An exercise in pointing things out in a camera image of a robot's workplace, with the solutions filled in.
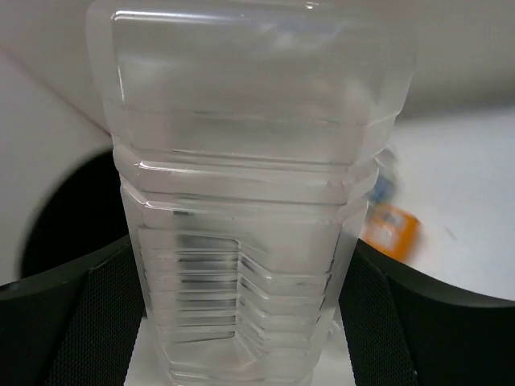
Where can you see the black round bin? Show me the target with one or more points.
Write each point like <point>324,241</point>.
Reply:
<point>85,213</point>

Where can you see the orange capped plastic bottle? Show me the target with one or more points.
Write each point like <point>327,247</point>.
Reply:
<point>389,229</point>

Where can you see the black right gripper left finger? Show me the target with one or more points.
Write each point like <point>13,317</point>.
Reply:
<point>75,324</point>

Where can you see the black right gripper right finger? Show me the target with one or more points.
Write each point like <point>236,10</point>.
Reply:
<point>404,327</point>

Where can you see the clear plastic bottle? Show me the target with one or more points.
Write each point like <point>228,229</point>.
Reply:
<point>245,134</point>

